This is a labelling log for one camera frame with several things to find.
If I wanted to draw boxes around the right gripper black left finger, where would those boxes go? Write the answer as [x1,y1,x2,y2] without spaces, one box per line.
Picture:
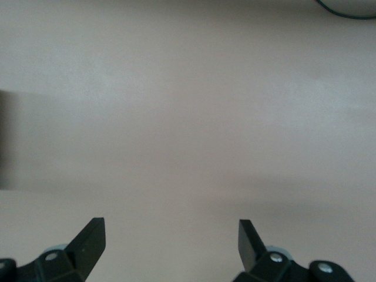
[0,217,107,282]

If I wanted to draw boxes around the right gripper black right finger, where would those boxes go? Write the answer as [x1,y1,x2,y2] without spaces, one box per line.
[233,219,353,282]

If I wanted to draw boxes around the thin dark cable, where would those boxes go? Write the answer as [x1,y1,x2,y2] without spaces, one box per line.
[314,0,376,20]

